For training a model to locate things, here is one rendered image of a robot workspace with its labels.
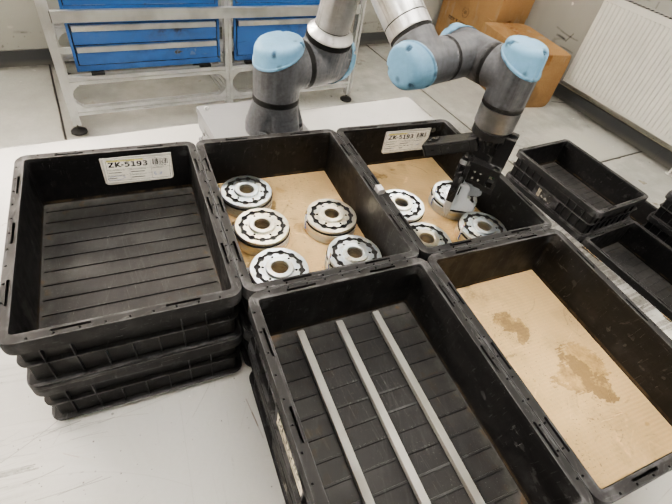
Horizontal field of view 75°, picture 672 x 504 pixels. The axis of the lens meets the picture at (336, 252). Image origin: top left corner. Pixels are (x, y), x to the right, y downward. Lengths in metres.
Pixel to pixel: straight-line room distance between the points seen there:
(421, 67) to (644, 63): 3.08
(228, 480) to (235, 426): 0.08
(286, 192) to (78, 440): 0.58
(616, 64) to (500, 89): 3.04
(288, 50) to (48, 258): 0.64
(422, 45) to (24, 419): 0.85
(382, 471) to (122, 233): 0.60
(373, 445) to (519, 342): 0.33
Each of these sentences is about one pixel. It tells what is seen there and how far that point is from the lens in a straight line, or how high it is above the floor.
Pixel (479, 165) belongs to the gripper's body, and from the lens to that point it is 0.90.
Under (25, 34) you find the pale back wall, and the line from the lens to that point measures 3.52.
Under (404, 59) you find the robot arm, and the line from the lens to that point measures 0.77.
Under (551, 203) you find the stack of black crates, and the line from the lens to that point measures 1.84.
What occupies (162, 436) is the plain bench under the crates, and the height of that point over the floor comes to 0.70.
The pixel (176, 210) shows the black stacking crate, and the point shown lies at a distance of 0.93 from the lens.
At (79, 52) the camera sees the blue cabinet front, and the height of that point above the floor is 0.42.
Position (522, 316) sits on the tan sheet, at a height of 0.83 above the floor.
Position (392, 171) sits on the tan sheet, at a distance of 1.09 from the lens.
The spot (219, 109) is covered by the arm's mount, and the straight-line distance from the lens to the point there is 1.30.
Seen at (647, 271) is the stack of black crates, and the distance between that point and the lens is 2.02.
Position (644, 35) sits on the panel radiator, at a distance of 3.78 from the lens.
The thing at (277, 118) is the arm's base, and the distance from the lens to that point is 1.14.
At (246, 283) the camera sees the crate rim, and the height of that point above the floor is 0.93.
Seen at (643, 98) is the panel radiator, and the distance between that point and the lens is 3.78.
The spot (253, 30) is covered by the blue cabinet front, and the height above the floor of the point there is 0.48.
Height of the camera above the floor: 1.43
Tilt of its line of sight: 45 degrees down
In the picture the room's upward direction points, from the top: 12 degrees clockwise
